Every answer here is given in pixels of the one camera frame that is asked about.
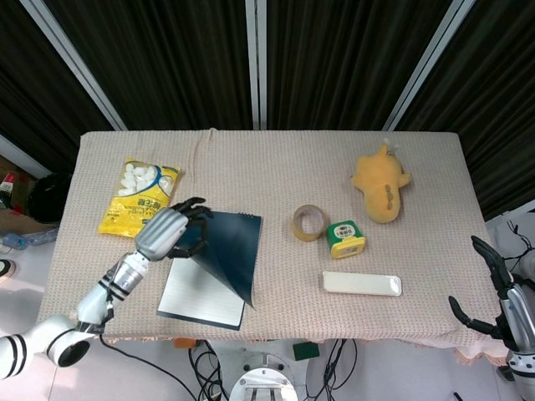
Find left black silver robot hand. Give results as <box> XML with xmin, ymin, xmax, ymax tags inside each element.
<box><xmin>134</xmin><ymin>197</ymin><xmax>215</xmax><ymax>262</ymax></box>

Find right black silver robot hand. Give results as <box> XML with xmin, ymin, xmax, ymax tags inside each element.
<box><xmin>448</xmin><ymin>235</ymin><xmax>535</xmax><ymax>353</ymax></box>

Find dark blue spiral notebook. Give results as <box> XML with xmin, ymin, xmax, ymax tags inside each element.
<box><xmin>156</xmin><ymin>210</ymin><xmax>263</xmax><ymax>332</ymax></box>

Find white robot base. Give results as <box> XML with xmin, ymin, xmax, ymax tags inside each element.
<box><xmin>229</xmin><ymin>338</ymin><xmax>301</xmax><ymax>401</ymax></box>

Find yellow snack bag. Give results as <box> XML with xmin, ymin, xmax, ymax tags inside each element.
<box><xmin>97</xmin><ymin>155</ymin><xmax>182</xmax><ymax>239</ymax></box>

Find beige woven tablecloth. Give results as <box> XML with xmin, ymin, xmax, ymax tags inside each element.
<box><xmin>36</xmin><ymin>129</ymin><xmax>498</xmax><ymax>368</ymax></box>

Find black round bag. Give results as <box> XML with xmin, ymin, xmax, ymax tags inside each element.
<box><xmin>27</xmin><ymin>172</ymin><xmax>73</xmax><ymax>224</ymax></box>

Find white flat rectangular case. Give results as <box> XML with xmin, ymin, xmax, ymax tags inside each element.
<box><xmin>322</xmin><ymin>271</ymin><xmax>403</xmax><ymax>297</ymax></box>

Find brown packing tape roll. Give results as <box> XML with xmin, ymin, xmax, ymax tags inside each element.
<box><xmin>292</xmin><ymin>204</ymin><xmax>328</xmax><ymax>243</ymax></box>

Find clear plastic bottle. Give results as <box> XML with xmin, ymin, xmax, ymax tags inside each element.
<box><xmin>0</xmin><ymin>227</ymin><xmax>59</xmax><ymax>251</ymax></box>

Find cardboard box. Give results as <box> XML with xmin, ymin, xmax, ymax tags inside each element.
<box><xmin>0</xmin><ymin>155</ymin><xmax>55</xmax><ymax>235</ymax></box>

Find yellow plush toy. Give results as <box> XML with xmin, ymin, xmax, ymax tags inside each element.
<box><xmin>349</xmin><ymin>136</ymin><xmax>413</xmax><ymax>225</ymax></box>

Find green yellow small box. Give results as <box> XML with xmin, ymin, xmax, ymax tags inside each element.
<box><xmin>325</xmin><ymin>221</ymin><xmax>368</xmax><ymax>261</ymax></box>

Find green block under table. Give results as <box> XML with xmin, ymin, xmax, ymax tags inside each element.
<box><xmin>293</xmin><ymin>342</ymin><xmax>321</xmax><ymax>361</ymax></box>

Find black floor cables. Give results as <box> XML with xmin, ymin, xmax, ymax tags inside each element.
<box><xmin>188</xmin><ymin>338</ymin><xmax>230</xmax><ymax>401</ymax></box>

